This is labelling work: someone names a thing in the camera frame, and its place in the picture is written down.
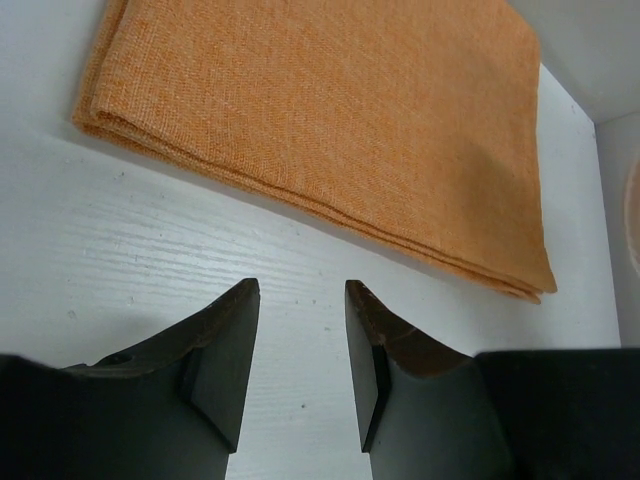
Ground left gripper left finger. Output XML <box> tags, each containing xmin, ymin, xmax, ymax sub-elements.
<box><xmin>1</xmin><ymin>278</ymin><xmax>260</xmax><ymax>479</ymax></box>

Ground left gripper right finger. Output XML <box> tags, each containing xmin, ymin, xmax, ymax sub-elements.
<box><xmin>345</xmin><ymin>280</ymin><xmax>639</xmax><ymax>479</ymax></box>

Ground orange cloth placemat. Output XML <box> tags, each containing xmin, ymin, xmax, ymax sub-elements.
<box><xmin>72</xmin><ymin>1</ymin><xmax>557</xmax><ymax>302</ymax></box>

